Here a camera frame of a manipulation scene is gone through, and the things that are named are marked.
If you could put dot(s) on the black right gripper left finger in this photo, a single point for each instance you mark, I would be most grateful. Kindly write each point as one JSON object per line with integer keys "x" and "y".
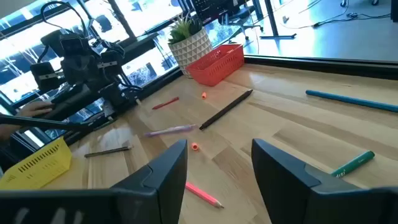
{"x": 169, "y": 180}

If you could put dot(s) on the black desk leg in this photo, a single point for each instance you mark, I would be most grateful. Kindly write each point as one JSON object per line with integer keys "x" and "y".
{"x": 273, "y": 18}

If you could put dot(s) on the yellow plastic bin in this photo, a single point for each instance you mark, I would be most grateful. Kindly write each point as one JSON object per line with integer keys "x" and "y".
{"x": 37, "y": 169}

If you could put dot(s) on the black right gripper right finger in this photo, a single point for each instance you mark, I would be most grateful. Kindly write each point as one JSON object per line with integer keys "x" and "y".
{"x": 280, "y": 186}

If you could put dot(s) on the small orange eraser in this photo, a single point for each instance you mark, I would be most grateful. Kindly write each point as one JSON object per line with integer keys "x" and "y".
{"x": 195, "y": 146}
{"x": 204, "y": 95}

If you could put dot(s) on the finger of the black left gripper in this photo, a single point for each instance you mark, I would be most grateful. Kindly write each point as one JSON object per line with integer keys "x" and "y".
{"x": 110, "y": 70}
{"x": 43, "y": 81}

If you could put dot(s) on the black office chair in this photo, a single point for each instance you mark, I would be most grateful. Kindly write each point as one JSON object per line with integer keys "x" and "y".
{"x": 242, "y": 14}

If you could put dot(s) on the blue pencil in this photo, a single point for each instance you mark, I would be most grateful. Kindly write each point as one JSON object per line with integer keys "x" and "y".
{"x": 351, "y": 100}

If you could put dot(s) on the pink pencil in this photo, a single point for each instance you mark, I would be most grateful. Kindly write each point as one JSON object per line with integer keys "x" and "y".
{"x": 202, "y": 194}

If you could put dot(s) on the purple pen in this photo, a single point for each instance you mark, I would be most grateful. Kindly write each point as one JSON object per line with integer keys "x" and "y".
{"x": 170, "y": 130}

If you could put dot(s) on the red plastic bin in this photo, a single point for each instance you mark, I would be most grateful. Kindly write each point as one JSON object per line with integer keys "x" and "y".
{"x": 214, "y": 67}

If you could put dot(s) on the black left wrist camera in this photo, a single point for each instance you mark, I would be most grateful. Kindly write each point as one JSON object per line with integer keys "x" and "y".
{"x": 73, "y": 45}

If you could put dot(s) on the succulent in white patterned pot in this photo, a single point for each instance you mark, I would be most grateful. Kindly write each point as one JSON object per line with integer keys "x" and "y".
{"x": 191, "y": 49}

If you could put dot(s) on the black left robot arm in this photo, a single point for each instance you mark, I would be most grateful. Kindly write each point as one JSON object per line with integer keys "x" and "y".
{"x": 74, "y": 101}

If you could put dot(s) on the dark grey pencil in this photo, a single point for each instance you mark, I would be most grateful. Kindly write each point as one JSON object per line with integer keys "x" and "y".
{"x": 108, "y": 151}

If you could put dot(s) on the black pen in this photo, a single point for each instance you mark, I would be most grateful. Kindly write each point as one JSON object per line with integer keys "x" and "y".
{"x": 226, "y": 109}

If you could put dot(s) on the red crayon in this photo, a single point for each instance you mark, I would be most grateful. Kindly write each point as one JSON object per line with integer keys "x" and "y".
{"x": 165, "y": 103}

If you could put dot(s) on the person's forearm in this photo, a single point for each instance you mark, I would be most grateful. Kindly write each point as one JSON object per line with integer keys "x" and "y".
{"x": 4, "y": 130}

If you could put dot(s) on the person's hand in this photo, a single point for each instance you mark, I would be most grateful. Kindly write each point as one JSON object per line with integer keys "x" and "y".
{"x": 34, "y": 109}

